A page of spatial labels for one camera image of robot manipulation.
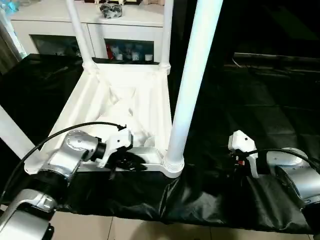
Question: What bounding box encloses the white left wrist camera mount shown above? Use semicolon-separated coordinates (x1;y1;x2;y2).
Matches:
96;129;135;169

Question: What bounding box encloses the white plastic table top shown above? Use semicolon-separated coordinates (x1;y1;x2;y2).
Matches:
24;62;186;179

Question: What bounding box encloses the black plastic mat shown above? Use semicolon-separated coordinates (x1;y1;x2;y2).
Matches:
0;52;320;235

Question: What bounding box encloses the black bundle on cabinet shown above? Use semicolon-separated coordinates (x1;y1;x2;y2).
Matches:
99;2;125;19

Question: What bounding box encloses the white cabinet with glass doors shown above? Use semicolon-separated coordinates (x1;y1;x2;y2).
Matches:
9;0;167;62

